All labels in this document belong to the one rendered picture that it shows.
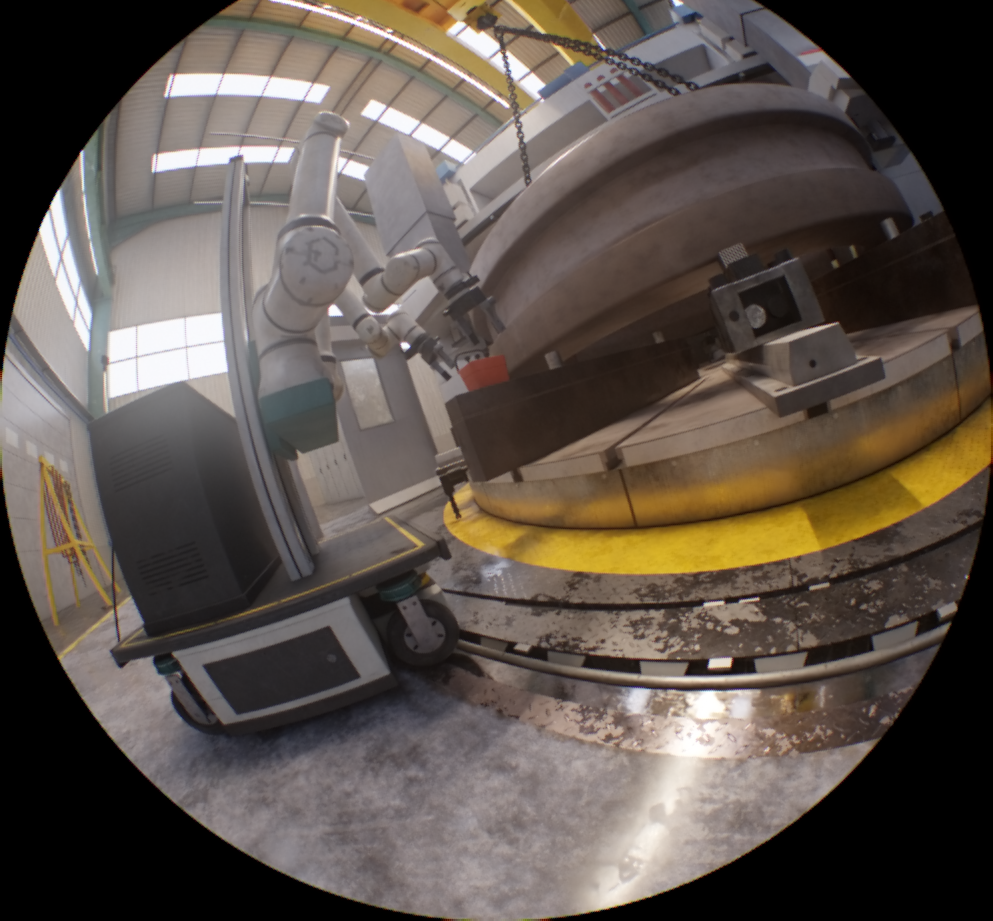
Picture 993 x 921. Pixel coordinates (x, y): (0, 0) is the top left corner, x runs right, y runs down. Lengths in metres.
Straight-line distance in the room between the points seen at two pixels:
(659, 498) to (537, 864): 1.02
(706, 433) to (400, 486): 4.02
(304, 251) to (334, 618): 0.70
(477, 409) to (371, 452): 3.15
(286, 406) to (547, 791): 0.80
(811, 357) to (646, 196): 1.25
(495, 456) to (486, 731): 1.05
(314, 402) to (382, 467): 3.78
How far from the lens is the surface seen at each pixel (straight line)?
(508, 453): 1.42
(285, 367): 0.74
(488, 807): 0.59
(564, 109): 8.46
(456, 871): 0.57
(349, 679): 0.79
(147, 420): 0.90
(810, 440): 1.08
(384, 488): 4.42
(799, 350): 0.85
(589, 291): 1.70
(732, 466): 1.06
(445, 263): 0.99
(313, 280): 0.64
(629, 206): 1.85
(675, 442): 1.03
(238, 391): 0.92
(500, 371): 1.51
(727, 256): 1.41
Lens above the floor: 0.50
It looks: 1 degrees up
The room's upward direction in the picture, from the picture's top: 20 degrees counter-clockwise
